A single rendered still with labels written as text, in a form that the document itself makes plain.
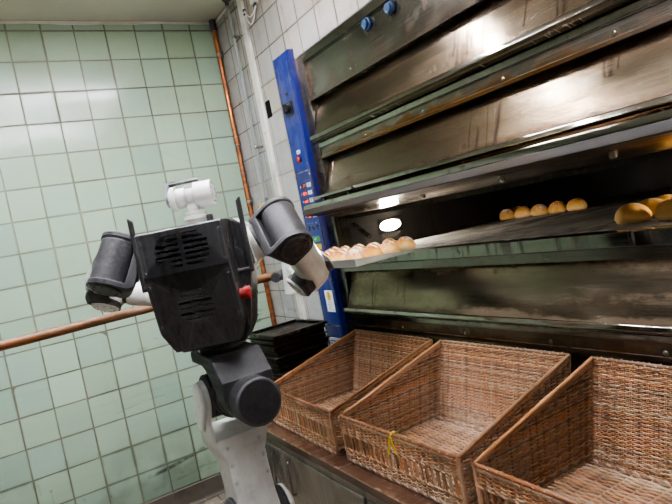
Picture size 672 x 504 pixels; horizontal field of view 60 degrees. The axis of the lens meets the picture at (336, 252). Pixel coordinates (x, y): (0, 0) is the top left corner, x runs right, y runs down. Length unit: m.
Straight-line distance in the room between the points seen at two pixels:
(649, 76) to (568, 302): 0.62
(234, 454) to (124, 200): 1.94
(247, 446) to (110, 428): 1.76
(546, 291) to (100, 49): 2.55
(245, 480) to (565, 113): 1.25
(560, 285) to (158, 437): 2.29
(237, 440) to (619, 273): 1.08
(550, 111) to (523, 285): 0.53
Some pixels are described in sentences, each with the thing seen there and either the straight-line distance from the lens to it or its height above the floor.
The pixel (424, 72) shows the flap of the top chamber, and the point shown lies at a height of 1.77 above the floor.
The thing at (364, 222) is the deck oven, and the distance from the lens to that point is 2.73.
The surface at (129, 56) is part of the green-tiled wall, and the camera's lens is 3.45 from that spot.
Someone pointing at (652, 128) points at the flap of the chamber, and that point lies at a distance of 1.38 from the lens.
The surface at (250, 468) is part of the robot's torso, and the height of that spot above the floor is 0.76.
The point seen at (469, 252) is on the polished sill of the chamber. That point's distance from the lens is 1.98.
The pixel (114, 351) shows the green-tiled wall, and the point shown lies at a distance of 3.24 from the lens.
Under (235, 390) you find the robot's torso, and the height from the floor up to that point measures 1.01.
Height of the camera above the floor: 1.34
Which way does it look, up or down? 3 degrees down
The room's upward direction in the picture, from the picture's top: 11 degrees counter-clockwise
